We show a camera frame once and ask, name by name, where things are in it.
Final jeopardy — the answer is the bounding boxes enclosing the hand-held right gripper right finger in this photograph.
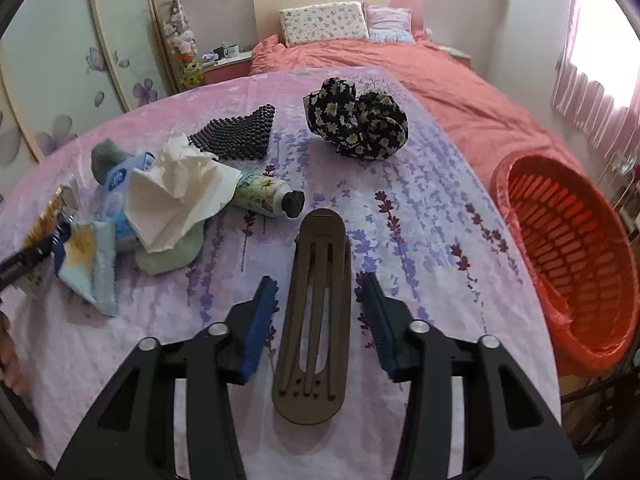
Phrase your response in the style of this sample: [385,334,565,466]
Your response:
[361,272,584,480]

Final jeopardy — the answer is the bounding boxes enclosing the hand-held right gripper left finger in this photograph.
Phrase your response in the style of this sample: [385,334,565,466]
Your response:
[54,275,281,480]

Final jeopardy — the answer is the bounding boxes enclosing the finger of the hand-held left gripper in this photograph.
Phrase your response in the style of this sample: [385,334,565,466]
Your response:
[0,210,74,293]

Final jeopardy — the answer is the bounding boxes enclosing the orange snack packet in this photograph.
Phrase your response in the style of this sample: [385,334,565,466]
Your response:
[22,185,81,261]

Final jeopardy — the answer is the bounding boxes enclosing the brown slotted plastic board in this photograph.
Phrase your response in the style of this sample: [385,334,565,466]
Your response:
[271,208,353,426]

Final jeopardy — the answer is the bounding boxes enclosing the light blue yellow cloth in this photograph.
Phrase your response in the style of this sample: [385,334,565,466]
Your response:
[55,220,119,318]

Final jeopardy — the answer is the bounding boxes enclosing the blue white wipes packet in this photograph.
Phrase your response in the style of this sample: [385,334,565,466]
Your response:
[92,152,156,251]

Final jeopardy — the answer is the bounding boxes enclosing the grey-green fuzzy sock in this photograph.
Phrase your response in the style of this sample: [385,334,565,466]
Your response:
[91,140,136,183]

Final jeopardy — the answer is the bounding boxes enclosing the floral tube with black cap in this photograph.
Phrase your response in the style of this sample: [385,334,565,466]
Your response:
[230,171,306,219]

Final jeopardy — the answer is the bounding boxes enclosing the white tissue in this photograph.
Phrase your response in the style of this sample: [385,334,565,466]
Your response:
[124,132,243,254]

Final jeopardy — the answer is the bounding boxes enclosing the red plastic basket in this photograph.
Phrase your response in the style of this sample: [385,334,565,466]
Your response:
[490,154,640,378]

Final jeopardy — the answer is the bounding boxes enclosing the person's left hand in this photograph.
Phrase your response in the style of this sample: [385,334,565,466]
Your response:
[0,310,32,397]

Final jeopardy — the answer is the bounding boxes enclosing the pink floral blanket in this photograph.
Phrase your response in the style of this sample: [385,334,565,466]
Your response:
[0,66,561,480]

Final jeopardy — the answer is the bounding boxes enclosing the light green sock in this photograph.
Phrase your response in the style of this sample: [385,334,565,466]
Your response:
[135,220,206,276]

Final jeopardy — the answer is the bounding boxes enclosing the black beaded mat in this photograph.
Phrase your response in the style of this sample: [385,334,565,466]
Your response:
[187,104,276,161]

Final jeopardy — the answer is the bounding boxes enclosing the floral sliding wardrobe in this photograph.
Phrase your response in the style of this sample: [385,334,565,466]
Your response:
[0,0,181,163]

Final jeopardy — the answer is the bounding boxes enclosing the black floral cloth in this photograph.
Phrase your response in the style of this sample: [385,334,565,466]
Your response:
[304,77,409,161]

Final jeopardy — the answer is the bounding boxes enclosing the yellow-green plush toy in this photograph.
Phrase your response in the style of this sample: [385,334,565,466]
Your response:
[181,57,205,88]

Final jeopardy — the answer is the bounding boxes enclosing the pink nightstand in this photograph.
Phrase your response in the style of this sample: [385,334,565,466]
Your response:
[200,51,253,86]

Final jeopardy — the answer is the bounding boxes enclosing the orange duvet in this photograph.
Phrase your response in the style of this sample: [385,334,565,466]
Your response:
[248,30,591,186]

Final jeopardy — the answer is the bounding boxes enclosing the clear tube of plush toys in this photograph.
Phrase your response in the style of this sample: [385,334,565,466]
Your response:
[161,0,198,58]

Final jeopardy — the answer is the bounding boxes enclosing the wooden bedside table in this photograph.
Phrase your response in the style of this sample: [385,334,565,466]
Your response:
[440,42,473,68]

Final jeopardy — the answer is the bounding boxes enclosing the white floral pillow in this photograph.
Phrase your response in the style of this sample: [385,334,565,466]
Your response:
[279,1,370,47]

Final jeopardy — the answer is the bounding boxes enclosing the pink striped pillow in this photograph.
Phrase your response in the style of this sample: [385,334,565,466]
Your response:
[364,4,417,43]

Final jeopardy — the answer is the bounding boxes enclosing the pink striped curtain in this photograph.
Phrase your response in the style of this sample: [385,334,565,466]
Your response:
[550,0,640,146]

